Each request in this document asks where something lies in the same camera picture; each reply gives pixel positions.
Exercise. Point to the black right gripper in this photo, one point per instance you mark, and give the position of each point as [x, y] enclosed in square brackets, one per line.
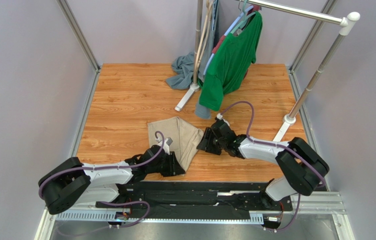
[212, 141]

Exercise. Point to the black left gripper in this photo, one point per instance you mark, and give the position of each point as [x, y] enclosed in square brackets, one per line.
[174, 167]

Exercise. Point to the beige linen napkin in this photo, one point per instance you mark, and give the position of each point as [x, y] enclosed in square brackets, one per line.
[185, 138]

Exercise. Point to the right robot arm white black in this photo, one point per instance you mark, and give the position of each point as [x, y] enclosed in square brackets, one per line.
[302, 167]

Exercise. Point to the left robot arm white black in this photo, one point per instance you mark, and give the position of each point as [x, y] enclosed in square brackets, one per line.
[73, 182]

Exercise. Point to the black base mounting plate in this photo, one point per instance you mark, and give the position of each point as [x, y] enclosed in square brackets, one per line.
[188, 201]

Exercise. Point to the blue-grey garment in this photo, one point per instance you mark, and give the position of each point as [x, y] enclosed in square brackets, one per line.
[183, 66]

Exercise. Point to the green t-shirt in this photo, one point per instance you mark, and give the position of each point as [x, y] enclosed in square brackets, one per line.
[230, 64]

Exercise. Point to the beige wooden clothes hanger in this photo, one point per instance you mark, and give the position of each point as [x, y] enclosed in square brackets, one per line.
[202, 33]

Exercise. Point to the teal clothes hanger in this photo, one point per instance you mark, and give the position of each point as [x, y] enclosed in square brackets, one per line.
[242, 20]

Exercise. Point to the light blue clothes hanger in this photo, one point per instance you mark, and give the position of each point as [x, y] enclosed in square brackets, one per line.
[221, 43]

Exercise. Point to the silver white clothes rack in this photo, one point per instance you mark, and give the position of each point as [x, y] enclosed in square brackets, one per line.
[346, 24]

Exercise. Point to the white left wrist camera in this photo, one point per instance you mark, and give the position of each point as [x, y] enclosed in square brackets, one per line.
[165, 144]

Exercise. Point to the aluminium frame rail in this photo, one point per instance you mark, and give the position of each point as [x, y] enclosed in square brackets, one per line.
[321, 214]

